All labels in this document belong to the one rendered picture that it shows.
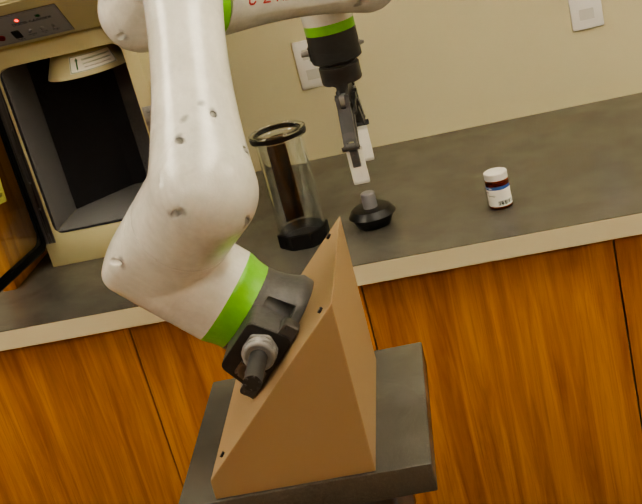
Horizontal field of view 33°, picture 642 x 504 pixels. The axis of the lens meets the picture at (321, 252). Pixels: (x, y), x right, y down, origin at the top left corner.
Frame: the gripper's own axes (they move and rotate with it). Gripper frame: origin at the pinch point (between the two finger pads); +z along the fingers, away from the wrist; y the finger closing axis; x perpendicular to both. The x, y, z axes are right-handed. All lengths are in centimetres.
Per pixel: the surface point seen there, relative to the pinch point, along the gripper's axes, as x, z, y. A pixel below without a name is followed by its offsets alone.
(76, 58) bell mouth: -53, -30, -13
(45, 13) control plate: -52, -41, -2
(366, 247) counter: -1.4, 11.9, 11.5
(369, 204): -0.4, 7.4, 1.6
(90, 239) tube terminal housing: -61, 7, -10
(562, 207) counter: 34.4, 12.1, 9.7
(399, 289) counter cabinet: 3.4, 19.3, 16.1
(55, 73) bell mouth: -58, -28, -14
